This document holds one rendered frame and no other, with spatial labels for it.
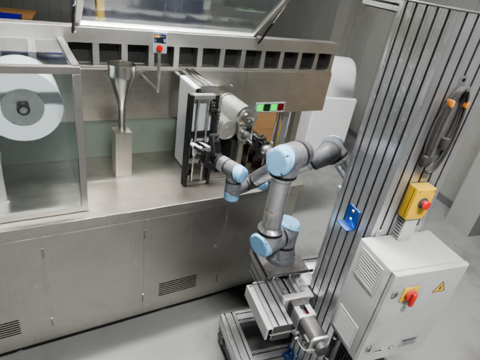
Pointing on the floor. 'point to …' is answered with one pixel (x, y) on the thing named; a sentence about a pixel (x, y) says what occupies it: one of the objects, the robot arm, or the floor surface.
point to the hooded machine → (331, 106)
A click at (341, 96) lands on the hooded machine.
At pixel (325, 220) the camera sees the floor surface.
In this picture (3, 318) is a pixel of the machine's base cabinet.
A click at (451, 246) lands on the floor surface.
